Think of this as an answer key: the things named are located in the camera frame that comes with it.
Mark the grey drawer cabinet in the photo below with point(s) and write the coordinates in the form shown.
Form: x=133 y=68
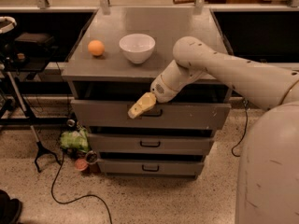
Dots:
x=111 y=77

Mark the black grabber tool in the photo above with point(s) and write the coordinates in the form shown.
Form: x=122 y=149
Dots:
x=41 y=150

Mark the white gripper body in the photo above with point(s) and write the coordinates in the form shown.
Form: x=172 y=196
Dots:
x=163 y=90

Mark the small orange fruit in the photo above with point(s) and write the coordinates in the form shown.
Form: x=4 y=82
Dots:
x=96 y=48

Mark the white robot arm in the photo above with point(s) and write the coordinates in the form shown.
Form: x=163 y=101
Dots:
x=268 y=175

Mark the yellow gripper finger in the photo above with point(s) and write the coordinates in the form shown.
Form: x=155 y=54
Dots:
x=145 y=103

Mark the black shoe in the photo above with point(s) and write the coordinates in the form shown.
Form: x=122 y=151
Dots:
x=10 y=209

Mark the grey drawer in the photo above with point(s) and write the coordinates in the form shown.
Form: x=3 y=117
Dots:
x=150 y=167
x=162 y=116
x=150 y=144

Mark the white ceramic bowl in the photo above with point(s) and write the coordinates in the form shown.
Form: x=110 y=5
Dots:
x=137 y=48

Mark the small round tin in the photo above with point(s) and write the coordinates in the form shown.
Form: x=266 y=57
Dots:
x=91 y=157

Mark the black box on stand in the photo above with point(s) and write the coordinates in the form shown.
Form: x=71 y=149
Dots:
x=34 y=42

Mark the grey bottom drawer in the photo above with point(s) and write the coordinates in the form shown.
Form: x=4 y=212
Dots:
x=150 y=167

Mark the grey top drawer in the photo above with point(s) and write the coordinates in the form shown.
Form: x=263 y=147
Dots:
x=162 y=116

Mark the red round can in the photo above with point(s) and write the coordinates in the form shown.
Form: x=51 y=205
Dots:
x=81 y=165

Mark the grey middle drawer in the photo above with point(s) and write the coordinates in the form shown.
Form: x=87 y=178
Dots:
x=150 y=144

